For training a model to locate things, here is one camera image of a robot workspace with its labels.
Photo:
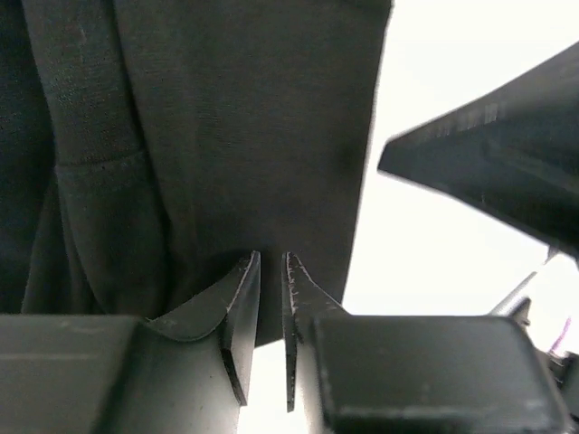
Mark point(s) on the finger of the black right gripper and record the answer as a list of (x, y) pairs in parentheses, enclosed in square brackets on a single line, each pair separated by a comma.
[(512, 154)]

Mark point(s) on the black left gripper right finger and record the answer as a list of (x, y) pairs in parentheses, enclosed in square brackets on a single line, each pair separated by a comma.
[(416, 374)]

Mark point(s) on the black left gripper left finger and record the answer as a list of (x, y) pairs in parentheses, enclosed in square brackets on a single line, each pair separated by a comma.
[(187, 371)]

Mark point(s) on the black skirt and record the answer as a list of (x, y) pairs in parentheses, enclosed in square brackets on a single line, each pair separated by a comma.
[(147, 145)]

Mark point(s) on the aluminium table edge rail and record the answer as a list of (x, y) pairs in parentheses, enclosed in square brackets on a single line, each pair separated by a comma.
[(513, 299)]

